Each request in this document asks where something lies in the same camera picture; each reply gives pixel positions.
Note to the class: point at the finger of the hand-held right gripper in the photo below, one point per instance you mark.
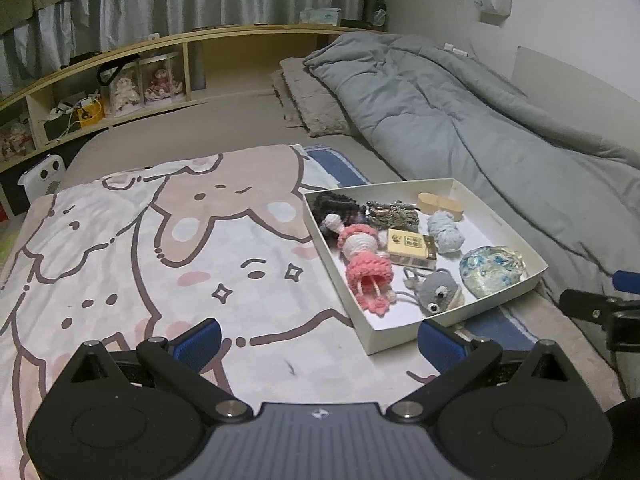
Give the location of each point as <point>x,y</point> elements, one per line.
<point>629,279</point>
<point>585,305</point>

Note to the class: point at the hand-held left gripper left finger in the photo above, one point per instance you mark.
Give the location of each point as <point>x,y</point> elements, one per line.
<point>197,344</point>

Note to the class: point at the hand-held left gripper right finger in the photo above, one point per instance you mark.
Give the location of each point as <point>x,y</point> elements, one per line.
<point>442,344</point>

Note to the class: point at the grey crochet mouse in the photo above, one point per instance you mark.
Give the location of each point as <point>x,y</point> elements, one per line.
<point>437,292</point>

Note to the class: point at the blue floral brocade pouch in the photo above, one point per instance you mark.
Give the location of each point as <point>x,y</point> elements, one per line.
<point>492,270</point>

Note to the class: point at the white cardboard box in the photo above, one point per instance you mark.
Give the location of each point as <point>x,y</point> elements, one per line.
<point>505,245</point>

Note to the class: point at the yellow tissue pack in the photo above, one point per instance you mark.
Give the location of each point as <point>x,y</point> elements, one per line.
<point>410,247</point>

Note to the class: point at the white crochet mouse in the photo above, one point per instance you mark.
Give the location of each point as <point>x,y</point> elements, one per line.
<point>446,230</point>

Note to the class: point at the pink crochet doll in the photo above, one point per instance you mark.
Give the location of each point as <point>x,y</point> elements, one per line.
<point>365,260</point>

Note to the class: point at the oval wooden box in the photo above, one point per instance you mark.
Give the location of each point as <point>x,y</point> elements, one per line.
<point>440,205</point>

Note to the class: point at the dark crochet toy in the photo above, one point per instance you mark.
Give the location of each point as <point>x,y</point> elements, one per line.
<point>337,207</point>

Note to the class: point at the cartoon printed blanket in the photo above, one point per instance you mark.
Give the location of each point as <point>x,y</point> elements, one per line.
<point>125,240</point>

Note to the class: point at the white device with dark eyes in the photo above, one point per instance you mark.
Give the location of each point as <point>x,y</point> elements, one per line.
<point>44,175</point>

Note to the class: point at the grey duvet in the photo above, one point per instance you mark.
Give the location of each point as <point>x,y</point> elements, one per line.
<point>450,110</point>

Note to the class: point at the small yellow bag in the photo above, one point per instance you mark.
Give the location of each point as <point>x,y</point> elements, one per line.
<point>90,114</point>

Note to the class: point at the dark box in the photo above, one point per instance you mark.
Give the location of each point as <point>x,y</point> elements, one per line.
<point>60,127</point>

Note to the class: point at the fuzzy beige pillow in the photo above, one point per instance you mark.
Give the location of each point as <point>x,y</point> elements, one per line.
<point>315,100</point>

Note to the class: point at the row of boxed figurines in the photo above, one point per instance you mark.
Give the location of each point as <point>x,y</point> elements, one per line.
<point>15,140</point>

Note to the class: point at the wooden headboard shelf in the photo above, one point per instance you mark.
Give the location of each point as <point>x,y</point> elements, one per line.
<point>235,40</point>

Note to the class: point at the green glass bottle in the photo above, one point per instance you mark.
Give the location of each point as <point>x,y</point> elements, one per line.
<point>380,10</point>

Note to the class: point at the tissue box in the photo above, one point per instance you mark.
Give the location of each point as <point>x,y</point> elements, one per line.
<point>320,16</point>

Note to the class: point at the white wall socket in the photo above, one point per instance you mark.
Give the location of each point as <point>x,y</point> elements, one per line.
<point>456,50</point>

